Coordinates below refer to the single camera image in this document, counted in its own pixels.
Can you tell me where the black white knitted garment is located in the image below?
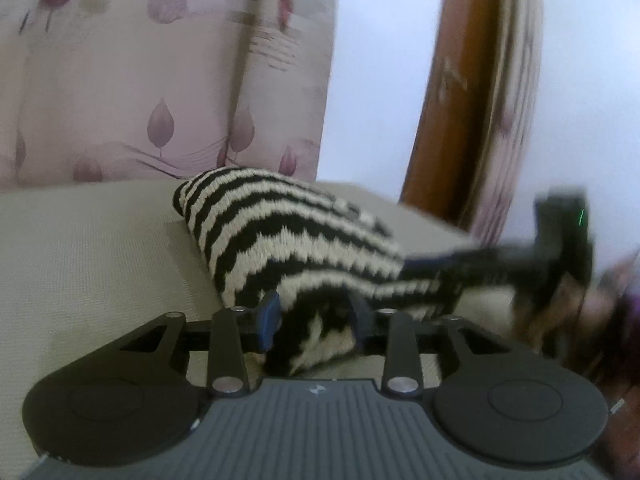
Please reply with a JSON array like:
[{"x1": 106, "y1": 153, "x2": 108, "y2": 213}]
[{"x1": 172, "y1": 167, "x2": 462, "y2": 377}]

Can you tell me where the brown wooden door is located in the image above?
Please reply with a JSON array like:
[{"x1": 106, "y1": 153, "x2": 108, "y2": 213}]
[{"x1": 400, "y1": 0, "x2": 500, "y2": 226}]

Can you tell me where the pink leaf print curtain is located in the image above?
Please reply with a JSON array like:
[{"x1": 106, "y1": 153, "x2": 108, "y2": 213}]
[{"x1": 1, "y1": 0, "x2": 336, "y2": 189}]

